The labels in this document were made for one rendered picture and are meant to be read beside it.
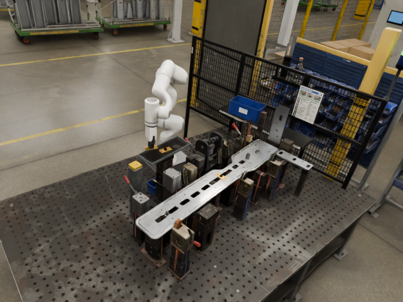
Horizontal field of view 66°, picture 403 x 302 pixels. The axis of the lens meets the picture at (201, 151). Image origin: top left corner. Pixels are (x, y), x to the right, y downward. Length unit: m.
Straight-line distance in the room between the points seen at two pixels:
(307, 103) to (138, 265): 1.86
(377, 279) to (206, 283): 1.89
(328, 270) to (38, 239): 2.41
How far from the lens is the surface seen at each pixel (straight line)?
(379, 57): 2.63
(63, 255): 2.16
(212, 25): 4.84
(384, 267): 3.58
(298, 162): 2.58
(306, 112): 2.86
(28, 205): 2.53
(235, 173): 2.27
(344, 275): 3.30
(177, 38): 9.06
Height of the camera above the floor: 2.36
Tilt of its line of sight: 34 degrees down
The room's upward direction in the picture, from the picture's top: 7 degrees clockwise
